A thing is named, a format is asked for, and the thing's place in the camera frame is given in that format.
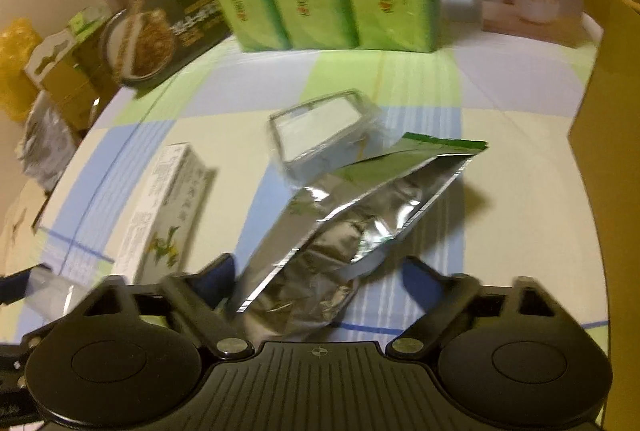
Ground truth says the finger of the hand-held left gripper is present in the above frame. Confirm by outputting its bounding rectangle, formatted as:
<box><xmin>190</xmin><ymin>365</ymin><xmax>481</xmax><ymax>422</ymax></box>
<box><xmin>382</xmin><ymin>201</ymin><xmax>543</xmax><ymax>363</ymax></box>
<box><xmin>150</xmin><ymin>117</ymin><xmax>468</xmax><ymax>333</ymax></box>
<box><xmin>0</xmin><ymin>322</ymin><xmax>57</xmax><ymax>358</ymax></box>
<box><xmin>0</xmin><ymin>263</ymin><xmax>53</xmax><ymax>307</ymax></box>

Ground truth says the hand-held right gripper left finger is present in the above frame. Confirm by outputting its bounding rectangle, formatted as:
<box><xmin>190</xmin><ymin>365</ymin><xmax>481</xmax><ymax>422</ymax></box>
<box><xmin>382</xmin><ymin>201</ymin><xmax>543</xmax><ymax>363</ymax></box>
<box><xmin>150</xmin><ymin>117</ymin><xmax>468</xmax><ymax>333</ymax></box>
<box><xmin>75</xmin><ymin>253</ymin><xmax>253</xmax><ymax>357</ymax></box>

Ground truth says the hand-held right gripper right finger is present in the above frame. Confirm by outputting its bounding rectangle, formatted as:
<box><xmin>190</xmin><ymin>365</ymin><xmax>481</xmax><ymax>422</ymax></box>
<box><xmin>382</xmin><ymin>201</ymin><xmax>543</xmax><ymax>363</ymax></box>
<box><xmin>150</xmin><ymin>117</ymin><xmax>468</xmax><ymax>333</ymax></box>
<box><xmin>386</xmin><ymin>256</ymin><xmax>576</xmax><ymax>357</ymax></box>

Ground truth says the clear plastic wrapper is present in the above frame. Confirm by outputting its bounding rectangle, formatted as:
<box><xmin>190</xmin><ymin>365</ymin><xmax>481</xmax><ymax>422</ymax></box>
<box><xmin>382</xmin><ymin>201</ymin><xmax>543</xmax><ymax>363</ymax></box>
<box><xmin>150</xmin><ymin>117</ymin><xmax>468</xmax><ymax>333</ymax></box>
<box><xmin>25</xmin><ymin>267</ymin><xmax>101</xmax><ymax>314</ymax></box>

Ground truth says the silver foil bag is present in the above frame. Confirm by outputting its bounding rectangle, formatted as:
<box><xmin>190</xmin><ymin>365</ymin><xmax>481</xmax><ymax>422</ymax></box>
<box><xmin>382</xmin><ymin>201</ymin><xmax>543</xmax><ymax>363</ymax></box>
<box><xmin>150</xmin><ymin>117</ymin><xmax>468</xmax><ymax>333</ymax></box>
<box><xmin>225</xmin><ymin>131</ymin><xmax>488</xmax><ymax>327</ymax></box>

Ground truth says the checked cloth covered desktop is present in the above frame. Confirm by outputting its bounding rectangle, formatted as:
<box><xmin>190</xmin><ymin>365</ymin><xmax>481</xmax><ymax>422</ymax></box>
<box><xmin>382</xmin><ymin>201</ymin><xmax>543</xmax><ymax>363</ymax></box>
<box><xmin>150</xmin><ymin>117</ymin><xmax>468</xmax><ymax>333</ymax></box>
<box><xmin>35</xmin><ymin>18</ymin><xmax>608</xmax><ymax>352</ymax></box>

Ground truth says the white medicine box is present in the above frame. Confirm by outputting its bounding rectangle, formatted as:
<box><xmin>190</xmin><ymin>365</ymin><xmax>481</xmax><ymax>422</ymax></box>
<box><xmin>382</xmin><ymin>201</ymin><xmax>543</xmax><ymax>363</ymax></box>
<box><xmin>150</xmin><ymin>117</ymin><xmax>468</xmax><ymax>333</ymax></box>
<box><xmin>117</xmin><ymin>142</ymin><xmax>218</xmax><ymax>284</ymax></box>

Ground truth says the grey plastic bag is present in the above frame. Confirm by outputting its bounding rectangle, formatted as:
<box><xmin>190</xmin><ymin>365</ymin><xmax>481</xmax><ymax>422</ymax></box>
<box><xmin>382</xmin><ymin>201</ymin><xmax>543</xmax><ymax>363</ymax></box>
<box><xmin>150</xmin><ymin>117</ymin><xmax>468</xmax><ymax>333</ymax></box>
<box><xmin>20</xmin><ymin>96</ymin><xmax>83</xmax><ymax>192</ymax></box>

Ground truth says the clear plastic packet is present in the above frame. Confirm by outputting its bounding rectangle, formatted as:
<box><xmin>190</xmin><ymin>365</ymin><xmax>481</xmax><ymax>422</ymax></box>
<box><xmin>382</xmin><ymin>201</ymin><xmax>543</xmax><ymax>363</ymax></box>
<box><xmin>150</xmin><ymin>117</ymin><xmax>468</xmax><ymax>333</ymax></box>
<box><xmin>267</xmin><ymin>88</ymin><xmax>383</xmax><ymax>184</ymax></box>

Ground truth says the small brown cardboard box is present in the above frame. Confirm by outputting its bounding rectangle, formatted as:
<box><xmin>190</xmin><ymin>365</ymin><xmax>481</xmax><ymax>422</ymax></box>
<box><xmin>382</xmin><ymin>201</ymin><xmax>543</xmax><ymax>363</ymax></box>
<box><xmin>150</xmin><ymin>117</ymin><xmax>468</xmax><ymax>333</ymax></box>
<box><xmin>40</xmin><ymin>56</ymin><xmax>118</xmax><ymax>132</ymax></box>

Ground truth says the yellow plastic bag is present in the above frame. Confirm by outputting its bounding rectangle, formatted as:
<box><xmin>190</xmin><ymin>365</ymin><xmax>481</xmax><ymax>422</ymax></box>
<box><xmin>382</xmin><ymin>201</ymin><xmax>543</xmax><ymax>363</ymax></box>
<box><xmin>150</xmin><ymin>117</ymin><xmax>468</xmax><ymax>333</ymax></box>
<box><xmin>0</xmin><ymin>17</ymin><xmax>43</xmax><ymax>126</ymax></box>

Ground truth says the white cutout carton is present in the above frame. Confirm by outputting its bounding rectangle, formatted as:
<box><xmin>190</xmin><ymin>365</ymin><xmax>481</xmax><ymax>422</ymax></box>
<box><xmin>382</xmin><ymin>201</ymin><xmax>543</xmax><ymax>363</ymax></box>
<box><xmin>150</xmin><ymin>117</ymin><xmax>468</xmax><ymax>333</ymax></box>
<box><xmin>24</xmin><ymin>28</ymin><xmax>81</xmax><ymax>84</ymax></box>

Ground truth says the black food box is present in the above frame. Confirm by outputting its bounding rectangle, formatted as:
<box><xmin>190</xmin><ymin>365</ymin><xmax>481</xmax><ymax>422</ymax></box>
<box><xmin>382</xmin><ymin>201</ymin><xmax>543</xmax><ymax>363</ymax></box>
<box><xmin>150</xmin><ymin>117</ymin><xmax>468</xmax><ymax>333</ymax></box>
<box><xmin>100</xmin><ymin>0</ymin><xmax>233</xmax><ymax>99</ymax></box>

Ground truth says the white flat box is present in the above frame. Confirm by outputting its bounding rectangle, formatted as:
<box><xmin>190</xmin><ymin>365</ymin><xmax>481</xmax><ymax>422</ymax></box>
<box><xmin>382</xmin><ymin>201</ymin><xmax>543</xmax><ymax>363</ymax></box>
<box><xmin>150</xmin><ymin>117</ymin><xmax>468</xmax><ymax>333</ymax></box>
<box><xmin>440</xmin><ymin>0</ymin><xmax>483</xmax><ymax>19</ymax></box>

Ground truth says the green white carton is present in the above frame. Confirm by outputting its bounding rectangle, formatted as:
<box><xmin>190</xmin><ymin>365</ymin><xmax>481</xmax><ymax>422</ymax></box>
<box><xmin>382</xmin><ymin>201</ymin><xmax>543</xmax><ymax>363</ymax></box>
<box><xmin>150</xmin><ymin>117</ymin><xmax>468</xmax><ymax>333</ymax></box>
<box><xmin>67</xmin><ymin>7</ymin><xmax>113</xmax><ymax>36</ymax></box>

